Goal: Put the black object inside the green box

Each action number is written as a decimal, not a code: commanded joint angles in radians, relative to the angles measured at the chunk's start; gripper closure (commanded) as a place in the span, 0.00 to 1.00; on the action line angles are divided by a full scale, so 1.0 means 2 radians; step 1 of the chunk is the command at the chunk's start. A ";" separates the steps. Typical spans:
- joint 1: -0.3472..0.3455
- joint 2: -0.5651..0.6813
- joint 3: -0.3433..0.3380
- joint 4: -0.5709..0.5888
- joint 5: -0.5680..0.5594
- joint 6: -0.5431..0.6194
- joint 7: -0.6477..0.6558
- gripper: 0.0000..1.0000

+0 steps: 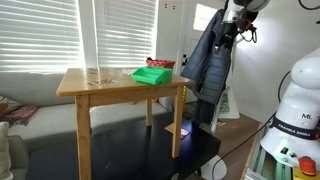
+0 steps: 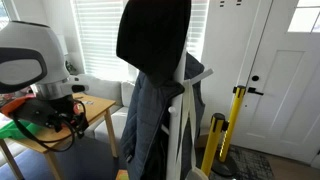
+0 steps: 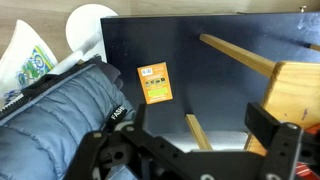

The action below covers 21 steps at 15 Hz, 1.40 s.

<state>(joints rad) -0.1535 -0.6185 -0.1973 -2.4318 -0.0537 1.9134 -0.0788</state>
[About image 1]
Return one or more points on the narrow white window blind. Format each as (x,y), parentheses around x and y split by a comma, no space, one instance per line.
(125,33)

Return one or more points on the grey sofa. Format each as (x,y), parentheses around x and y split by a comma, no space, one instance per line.
(43,120)

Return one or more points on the beige pillow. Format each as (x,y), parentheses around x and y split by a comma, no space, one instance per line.
(4,150)

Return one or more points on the wide white window blind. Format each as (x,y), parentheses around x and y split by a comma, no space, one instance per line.
(40,33)

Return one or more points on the red patterned cushion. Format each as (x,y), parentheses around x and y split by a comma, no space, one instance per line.
(20,113)

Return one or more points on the green plastic box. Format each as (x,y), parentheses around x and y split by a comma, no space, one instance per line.
(150,75)

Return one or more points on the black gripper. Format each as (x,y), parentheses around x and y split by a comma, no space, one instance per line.
(228,33)

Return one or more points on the white coat rack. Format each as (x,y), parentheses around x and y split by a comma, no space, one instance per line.
(214,120)

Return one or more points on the yellow stop button box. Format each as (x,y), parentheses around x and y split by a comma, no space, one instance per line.
(305,176)

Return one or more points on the aluminium robot stand frame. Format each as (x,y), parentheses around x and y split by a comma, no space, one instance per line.
(266,166)

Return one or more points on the red emergency stop button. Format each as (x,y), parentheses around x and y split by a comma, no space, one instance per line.
(306,165)

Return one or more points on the wooden table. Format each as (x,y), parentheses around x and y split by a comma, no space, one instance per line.
(83,83)

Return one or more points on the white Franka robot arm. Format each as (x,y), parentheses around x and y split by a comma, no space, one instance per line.
(300,110)

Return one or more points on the black low table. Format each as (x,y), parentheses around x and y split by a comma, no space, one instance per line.
(133,150)

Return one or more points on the red white cartoon sticker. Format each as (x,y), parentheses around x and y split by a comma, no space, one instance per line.
(106,81)

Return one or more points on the dark blue jacket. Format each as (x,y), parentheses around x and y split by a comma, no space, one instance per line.
(210,73)

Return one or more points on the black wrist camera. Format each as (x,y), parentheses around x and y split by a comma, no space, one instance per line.
(246,20)

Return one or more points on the white bag green print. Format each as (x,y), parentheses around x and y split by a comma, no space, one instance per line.
(230,106)

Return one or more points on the white paper sheet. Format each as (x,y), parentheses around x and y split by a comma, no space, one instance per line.
(128,71)

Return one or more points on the red woven basket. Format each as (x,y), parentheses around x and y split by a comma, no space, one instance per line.
(161,63)

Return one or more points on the brown book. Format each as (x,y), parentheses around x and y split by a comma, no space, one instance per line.
(183,133)

